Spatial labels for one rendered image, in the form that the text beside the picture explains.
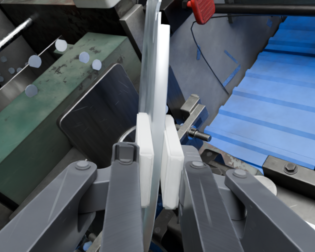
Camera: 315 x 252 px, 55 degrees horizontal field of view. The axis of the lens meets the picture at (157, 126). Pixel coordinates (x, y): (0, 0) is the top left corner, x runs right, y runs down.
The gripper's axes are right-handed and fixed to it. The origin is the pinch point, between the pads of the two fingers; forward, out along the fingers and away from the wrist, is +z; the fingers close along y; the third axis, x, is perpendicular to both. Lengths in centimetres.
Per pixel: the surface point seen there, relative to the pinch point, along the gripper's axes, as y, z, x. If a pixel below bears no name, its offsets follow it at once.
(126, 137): -2.8, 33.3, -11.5
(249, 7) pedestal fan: 41, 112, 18
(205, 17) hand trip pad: 12, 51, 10
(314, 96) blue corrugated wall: 118, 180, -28
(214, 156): 13.8, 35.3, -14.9
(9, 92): -36, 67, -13
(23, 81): -33, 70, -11
